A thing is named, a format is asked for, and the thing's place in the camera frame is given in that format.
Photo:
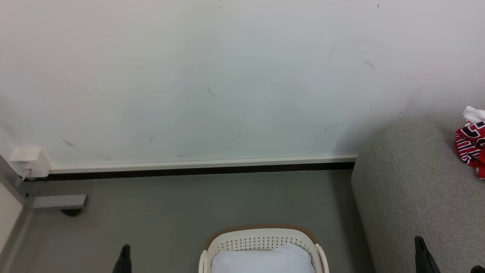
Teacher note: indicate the pale white cloth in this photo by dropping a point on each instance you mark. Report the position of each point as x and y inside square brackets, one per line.
[261, 261]

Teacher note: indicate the red and white jersey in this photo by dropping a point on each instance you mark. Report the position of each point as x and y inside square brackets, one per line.
[470, 146]

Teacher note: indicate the white perforated laundry basket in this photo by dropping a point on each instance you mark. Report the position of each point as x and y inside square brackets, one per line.
[261, 240]

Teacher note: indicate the white and black baseboard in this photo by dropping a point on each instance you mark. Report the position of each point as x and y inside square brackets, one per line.
[189, 167]

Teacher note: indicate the grey fabric sofa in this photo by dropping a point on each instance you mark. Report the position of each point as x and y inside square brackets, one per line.
[409, 189]

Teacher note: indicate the grey metal foot bar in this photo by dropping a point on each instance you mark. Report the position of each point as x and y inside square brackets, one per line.
[57, 201]

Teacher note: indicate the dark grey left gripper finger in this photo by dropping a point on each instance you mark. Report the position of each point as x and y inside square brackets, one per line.
[125, 261]

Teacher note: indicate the white wall socket box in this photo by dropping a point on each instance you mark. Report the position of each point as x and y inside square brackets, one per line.
[28, 159]

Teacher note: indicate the black caster wheel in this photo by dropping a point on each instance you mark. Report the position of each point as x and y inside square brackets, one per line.
[71, 212]

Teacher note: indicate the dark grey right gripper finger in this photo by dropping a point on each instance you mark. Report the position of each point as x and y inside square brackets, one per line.
[424, 258]
[479, 269]

